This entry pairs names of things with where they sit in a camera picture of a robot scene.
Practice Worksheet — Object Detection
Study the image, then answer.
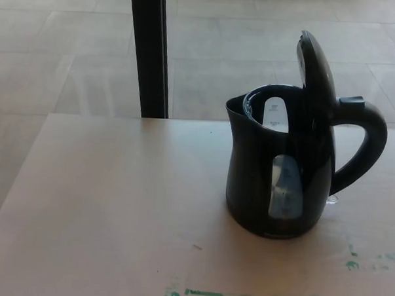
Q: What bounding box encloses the black electric kettle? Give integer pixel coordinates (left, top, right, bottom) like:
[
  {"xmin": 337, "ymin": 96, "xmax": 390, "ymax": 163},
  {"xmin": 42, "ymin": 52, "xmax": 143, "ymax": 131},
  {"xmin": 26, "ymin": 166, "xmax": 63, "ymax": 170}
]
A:
[{"xmin": 219, "ymin": 27, "xmax": 393, "ymax": 244}]

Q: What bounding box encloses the black vertical post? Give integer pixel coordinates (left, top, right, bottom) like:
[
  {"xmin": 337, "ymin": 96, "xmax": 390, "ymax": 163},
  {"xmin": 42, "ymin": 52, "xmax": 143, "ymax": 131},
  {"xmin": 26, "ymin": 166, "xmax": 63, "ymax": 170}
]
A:
[{"xmin": 124, "ymin": 0, "xmax": 174, "ymax": 120}]

